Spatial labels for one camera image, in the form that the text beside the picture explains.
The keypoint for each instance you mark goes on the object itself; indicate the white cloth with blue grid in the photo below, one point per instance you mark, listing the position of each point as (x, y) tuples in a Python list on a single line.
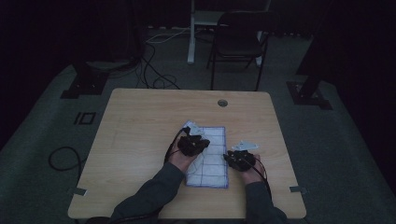
[(214, 165)]

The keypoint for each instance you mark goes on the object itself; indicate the grey tape piece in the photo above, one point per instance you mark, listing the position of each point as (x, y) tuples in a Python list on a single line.
[(297, 189), (79, 191)]

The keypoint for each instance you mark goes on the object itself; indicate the black stand with base plate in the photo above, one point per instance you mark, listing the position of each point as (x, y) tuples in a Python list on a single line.
[(308, 93), (85, 82)]

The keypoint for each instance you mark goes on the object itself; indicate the person's right hand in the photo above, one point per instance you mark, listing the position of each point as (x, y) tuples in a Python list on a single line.
[(253, 175)]

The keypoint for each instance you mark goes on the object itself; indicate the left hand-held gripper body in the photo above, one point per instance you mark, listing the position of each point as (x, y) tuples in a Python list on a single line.
[(191, 143)]

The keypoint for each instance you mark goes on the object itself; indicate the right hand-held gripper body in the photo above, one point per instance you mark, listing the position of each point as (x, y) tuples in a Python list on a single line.
[(244, 158)]

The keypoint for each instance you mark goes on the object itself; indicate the person's left hand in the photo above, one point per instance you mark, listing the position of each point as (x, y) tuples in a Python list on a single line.
[(179, 160)]

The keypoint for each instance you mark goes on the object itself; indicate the grey round floor base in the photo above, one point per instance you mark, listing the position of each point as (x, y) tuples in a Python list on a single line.
[(109, 64)]

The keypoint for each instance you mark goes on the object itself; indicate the black folding chair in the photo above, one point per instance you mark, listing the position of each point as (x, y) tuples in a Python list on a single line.
[(239, 40)]

